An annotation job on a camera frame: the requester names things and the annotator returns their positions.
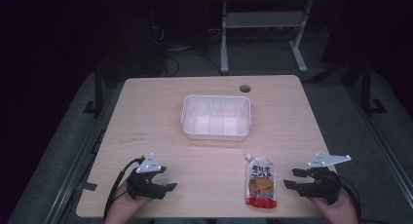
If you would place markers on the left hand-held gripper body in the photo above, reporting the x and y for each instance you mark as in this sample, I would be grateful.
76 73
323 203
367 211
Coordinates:
146 186

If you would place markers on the white metal stand frame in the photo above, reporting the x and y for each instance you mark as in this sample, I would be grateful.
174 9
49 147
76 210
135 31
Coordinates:
263 20

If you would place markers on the white and red spout pouch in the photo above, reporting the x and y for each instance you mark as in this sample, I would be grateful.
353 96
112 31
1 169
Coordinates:
261 185

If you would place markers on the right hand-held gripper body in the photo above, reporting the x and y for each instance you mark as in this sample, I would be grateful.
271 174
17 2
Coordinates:
324 185

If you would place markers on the person's right hand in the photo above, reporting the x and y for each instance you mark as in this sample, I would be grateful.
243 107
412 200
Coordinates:
339 212

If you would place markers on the grey round table grommet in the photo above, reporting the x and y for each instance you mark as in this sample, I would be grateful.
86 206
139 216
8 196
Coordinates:
245 88

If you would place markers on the person's left hand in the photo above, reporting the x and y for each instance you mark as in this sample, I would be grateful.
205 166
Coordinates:
123 203

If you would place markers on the black metal stand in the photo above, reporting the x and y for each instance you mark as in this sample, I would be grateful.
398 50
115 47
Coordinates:
367 87
98 94

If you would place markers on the white plastic container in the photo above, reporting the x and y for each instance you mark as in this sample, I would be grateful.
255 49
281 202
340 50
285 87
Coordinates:
216 123

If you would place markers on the grey metal rail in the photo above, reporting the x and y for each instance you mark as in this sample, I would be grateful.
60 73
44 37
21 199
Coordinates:
383 142
74 172

